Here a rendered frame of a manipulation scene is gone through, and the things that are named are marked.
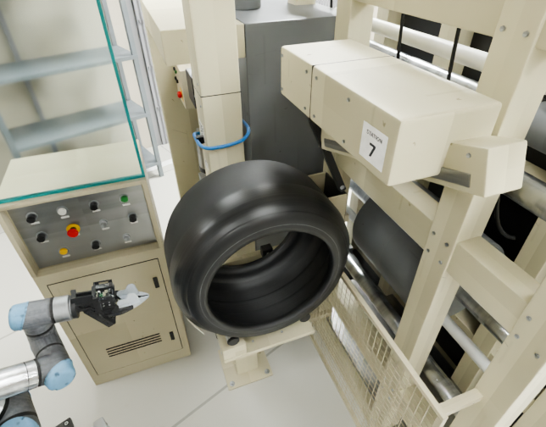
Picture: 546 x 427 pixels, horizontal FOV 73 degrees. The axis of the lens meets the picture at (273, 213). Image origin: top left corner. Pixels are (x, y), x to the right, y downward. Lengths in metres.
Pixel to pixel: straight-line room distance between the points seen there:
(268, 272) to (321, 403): 0.99
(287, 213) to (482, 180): 0.48
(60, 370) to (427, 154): 1.06
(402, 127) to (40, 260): 1.57
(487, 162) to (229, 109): 0.79
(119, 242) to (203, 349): 0.98
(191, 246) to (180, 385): 1.46
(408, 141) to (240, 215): 0.47
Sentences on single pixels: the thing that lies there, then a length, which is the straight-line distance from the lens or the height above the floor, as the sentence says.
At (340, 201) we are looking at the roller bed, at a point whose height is 1.17.
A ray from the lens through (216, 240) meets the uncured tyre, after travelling 1.00.
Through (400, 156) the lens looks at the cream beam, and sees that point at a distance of 0.77.
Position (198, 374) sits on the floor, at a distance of 2.40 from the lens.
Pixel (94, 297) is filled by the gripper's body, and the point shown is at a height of 1.23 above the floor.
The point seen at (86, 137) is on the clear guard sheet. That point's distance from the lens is 1.53.
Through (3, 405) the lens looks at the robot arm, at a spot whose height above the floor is 0.97.
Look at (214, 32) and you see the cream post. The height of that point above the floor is 1.83.
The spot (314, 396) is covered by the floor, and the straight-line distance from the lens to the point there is 2.30.
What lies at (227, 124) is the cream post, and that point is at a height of 1.55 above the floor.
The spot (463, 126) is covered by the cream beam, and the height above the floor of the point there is 1.75.
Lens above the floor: 2.06
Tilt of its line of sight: 37 degrees down
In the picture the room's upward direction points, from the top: 1 degrees counter-clockwise
